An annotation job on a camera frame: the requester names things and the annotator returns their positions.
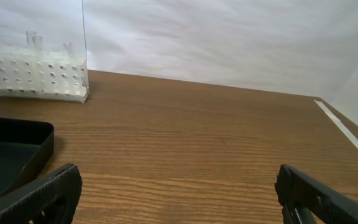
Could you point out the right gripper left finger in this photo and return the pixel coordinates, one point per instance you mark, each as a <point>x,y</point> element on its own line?
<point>42,199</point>

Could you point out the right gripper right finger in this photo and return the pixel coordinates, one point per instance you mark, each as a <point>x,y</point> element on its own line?
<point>322,202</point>

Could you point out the white test tube rack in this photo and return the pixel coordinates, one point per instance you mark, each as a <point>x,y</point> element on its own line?
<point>36,84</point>

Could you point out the black tray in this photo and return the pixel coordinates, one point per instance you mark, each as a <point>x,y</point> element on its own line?
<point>8,155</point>

